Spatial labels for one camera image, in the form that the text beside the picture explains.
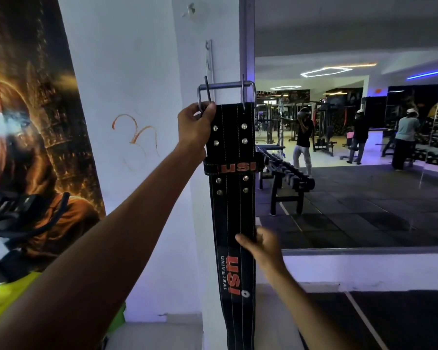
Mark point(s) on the person's right thumb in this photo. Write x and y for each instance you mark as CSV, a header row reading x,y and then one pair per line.
x,y
246,242

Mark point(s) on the orange glowing wall poster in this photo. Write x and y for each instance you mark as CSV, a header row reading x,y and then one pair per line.
x,y
40,123

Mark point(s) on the black dumbbell rack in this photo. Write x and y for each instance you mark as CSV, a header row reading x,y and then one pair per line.
x,y
288,178

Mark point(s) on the large wall mirror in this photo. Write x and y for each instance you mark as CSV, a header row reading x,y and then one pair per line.
x,y
354,123

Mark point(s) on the person's right hand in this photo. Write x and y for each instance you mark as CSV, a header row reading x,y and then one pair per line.
x,y
264,251

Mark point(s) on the row of black dumbbells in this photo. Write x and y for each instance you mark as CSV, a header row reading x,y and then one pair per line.
x,y
436,149

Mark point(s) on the person's left hand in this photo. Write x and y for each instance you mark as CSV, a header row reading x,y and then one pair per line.
x,y
191,129

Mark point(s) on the neon yellow cloth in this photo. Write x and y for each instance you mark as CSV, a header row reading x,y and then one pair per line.
x,y
7,295

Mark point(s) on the person's left thumb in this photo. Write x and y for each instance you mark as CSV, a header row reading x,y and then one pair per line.
x,y
208,112

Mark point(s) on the small hexagonal ceiling light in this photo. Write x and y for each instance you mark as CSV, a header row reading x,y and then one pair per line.
x,y
285,87

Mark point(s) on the person's left forearm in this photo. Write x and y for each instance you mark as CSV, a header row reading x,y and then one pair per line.
x,y
95,251

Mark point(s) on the black leather weightlifting belt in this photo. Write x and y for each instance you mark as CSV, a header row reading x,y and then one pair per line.
x,y
230,200

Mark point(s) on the blue ceiling light strip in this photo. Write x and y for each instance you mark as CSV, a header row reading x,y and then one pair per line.
x,y
428,73

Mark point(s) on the person's right forearm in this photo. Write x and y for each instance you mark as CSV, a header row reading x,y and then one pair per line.
x,y
306,317

